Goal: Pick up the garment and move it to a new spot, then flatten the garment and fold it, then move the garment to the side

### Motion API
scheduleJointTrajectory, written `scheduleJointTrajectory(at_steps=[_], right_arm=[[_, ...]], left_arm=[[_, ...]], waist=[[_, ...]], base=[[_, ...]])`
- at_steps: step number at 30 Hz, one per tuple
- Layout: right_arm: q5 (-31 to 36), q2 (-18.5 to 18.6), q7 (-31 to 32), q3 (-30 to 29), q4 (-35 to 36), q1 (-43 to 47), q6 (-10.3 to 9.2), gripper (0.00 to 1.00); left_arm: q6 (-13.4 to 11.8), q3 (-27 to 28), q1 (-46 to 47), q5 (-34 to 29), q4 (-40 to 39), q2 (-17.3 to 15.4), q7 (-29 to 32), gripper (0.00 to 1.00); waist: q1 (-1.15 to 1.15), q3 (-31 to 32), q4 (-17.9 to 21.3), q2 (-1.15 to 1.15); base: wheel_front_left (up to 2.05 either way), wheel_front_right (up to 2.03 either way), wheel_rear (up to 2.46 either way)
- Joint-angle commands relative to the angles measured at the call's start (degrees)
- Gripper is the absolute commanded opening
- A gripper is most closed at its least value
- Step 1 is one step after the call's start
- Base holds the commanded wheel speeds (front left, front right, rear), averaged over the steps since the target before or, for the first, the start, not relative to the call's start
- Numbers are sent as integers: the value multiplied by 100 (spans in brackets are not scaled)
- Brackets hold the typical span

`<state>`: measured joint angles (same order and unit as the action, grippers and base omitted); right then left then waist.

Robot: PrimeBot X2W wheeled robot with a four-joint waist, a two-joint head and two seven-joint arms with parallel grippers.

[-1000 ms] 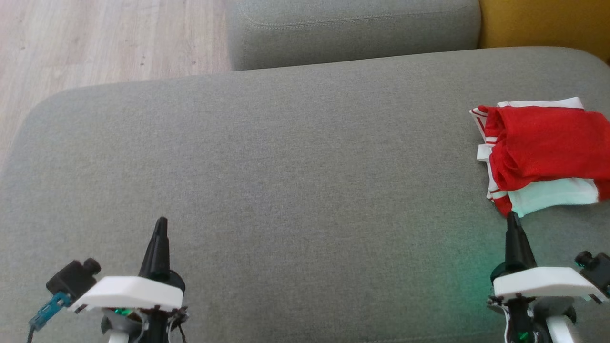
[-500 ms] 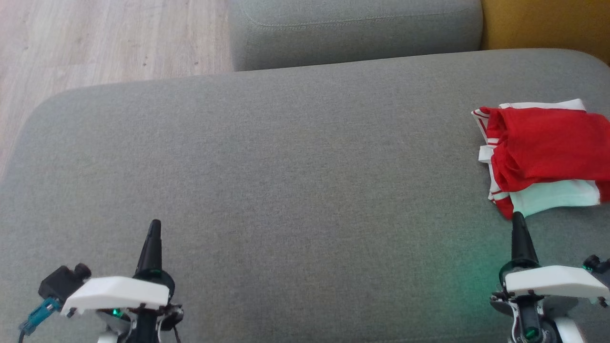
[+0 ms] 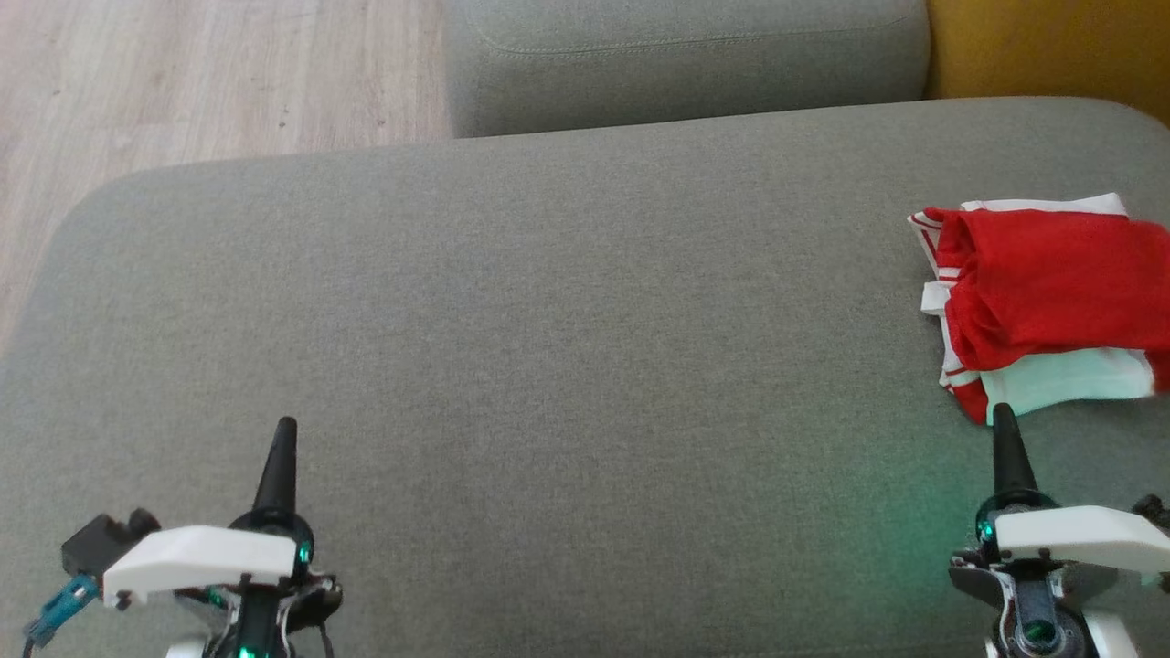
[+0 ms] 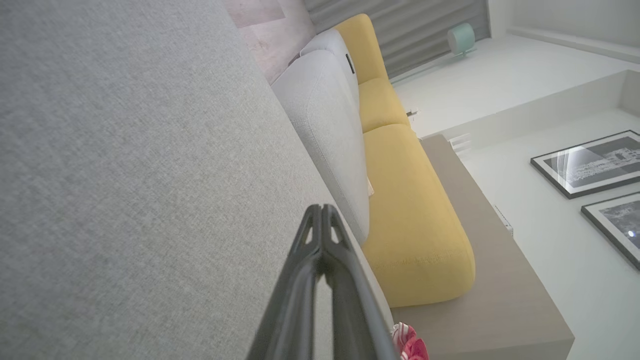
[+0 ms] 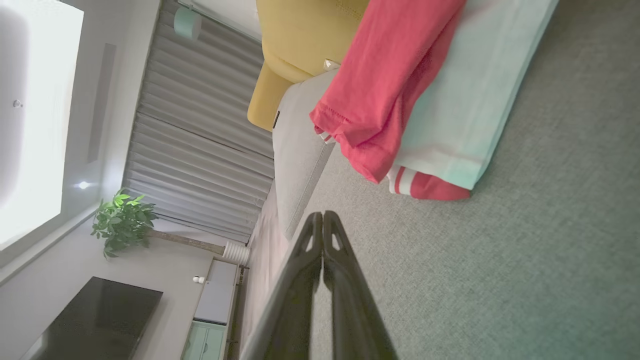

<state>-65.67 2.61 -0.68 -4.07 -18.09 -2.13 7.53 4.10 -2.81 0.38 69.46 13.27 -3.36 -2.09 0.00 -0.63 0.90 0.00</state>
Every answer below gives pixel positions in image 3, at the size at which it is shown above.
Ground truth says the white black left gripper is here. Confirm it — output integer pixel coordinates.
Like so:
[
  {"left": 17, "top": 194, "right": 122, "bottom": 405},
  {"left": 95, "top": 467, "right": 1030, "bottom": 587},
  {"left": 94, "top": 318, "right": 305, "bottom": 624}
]
[{"left": 102, "top": 417, "right": 316, "bottom": 609}]

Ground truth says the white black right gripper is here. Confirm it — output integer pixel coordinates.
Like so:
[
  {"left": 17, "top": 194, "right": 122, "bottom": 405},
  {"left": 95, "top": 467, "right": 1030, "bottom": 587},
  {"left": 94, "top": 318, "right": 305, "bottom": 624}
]
[{"left": 974, "top": 403, "right": 1170, "bottom": 574}]

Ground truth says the red white basketball jersey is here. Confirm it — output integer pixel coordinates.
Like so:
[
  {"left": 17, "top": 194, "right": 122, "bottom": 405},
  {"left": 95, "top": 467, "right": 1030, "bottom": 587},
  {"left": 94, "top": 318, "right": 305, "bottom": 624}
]
[{"left": 908, "top": 207, "right": 1170, "bottom": 426}]

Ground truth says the grey fabric sofa seat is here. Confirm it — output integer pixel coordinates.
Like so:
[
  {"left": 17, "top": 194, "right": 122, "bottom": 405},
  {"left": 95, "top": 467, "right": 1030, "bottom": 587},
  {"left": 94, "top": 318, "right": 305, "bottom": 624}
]
[{"left": 0, "top": 96, "right": 1170, "bottom": 658}]

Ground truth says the yellow sofa cushion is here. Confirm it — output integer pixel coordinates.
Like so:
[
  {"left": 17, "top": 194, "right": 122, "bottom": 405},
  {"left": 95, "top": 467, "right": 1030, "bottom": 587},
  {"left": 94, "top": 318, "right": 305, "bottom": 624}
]
[{"left": 925, "top": 0, "right": 1170, "bottom": 129}]

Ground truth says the grey sofa cushion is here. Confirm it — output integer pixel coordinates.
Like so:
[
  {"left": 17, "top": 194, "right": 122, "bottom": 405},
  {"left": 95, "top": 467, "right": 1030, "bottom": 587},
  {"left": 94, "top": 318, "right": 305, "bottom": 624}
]
[{"left": 443, "top": 0, "right": 931, "bottom": 138}]

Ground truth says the blue left cable connector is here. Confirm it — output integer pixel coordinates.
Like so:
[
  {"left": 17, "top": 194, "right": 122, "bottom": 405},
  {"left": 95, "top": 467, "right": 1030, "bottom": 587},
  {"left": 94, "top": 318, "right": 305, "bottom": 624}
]
[{"left": 25, "top": 574, "right": 100, "bottom": 645}]

